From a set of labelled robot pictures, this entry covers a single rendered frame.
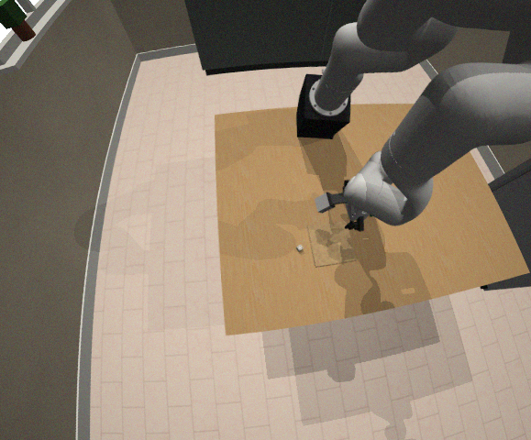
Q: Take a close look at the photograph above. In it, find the brown mat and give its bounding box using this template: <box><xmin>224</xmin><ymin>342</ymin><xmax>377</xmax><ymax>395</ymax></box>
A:
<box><xmin>307</xmin><ymin>220</ymin><xmax>357</xmax><ymax>267</ymax></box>

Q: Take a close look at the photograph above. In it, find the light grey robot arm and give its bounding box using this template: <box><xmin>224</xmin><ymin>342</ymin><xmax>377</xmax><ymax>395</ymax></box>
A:
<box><xmin>309</xmin><ymin>0</ymin><xmax>531</xmax><ymax>226</ymax></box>

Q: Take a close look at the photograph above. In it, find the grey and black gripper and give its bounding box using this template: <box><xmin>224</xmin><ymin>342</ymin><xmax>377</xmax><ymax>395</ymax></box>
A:
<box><xmin>343</xmin><ymin>180</ymin><xmax>369</xmax><ymax>231</ymax></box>

